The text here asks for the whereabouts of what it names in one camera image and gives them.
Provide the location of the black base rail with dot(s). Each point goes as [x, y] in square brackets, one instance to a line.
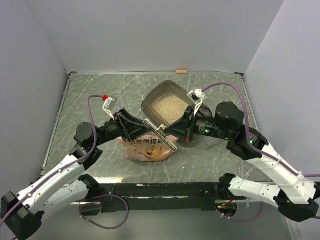
[168, 196]

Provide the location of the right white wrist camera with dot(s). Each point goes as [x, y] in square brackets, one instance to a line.
[197, 96]

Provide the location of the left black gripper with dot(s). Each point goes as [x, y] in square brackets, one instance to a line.
[129, 127]

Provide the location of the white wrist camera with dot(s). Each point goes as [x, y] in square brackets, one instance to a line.
[109, 103]
[197, 96]

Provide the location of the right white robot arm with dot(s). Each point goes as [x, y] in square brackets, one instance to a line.
[291, 193]

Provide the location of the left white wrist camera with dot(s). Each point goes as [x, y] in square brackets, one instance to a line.
[109, 103]

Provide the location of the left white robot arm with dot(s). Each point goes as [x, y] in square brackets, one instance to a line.
[21, 212]

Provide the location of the grey translucent litter box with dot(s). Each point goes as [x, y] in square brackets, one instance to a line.
[167, 87]

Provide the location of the translucent plastic scoop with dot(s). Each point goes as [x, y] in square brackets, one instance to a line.
[211, 144]

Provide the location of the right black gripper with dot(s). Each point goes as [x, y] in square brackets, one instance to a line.
[181, 129]

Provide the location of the orange tape piece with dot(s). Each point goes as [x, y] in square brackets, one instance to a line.
[181, 72]

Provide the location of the beige cat litter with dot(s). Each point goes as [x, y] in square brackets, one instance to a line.
[170, 108]

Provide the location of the orange cat litter bag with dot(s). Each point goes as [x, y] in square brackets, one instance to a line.
[148, 148]

